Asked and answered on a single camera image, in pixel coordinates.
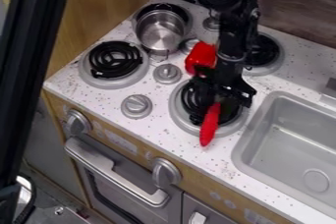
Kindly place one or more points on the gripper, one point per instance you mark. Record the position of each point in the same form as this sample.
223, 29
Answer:
227, 84

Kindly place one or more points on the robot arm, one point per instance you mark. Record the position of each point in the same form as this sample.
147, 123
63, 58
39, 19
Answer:
232, 11

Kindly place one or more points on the silver pot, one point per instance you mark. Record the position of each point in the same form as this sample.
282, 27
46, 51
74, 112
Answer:
160, 31

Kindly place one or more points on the toy sink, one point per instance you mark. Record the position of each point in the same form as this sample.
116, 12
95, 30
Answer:
289, 149

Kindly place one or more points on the toy stove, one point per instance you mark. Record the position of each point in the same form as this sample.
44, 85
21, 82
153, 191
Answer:
114, 60

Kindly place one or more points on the black metal post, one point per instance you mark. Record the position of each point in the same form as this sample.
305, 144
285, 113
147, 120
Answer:
30, 54

